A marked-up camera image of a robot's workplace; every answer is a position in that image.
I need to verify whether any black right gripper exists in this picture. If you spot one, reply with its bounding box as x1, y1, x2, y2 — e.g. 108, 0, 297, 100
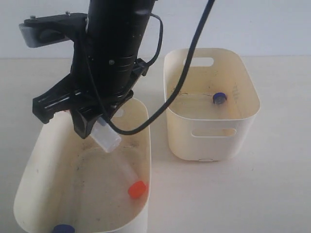
32, 38, 148, 139

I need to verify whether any orange cap tube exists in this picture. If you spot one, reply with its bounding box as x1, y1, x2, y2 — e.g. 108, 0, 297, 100
117, 161, 147, 200
89, 116, 122, 153

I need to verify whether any blue cap tube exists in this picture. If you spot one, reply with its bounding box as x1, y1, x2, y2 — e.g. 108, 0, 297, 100
203, 92, 227, 106
51, 221, 76, 233

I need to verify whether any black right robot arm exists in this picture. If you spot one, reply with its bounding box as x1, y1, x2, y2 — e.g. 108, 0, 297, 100
26, 0, 154, 138

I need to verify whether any black cable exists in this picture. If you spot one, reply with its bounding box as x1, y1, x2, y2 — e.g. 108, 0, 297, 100
80, 0, 216, 135

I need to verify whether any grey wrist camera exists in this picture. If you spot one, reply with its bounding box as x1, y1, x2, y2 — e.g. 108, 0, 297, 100
19, 23, 69, 48

